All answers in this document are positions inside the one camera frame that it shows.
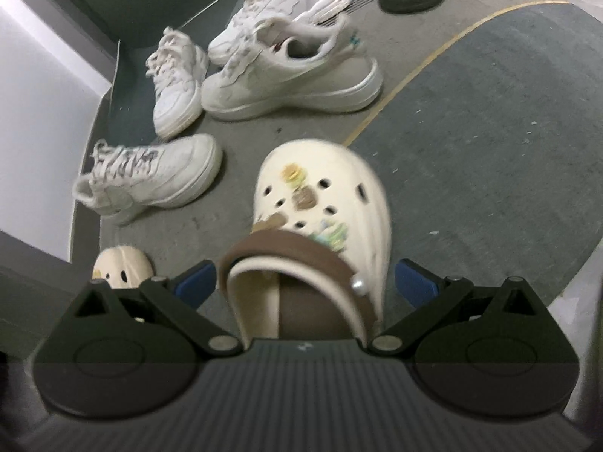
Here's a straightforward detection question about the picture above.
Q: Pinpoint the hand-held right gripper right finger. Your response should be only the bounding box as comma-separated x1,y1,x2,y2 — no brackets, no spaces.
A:
368,259,549,356

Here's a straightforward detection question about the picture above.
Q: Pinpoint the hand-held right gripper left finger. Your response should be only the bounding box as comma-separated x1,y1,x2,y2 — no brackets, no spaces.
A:
70,260,242,356

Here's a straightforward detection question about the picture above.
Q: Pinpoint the cream clog with charms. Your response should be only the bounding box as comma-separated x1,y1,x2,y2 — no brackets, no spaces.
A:
219,139,392,342
92,245,155,290

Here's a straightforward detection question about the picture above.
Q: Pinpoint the white chunky sneaker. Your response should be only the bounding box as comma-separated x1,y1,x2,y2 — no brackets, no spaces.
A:
145,28,210,141
72,133,223,227

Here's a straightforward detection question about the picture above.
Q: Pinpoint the white perforated low sneaker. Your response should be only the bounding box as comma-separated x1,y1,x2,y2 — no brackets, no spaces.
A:
201,13,383,121

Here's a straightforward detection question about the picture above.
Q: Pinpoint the grey green floor mat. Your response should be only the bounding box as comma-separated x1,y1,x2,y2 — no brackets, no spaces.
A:
70,0,603,335

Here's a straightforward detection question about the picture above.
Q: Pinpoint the dark entrance door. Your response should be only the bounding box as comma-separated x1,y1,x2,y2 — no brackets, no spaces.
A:
28,0,265,52

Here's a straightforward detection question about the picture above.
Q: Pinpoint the white sneaker with pink heel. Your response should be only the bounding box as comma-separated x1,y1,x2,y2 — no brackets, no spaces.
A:
207,0,352,66

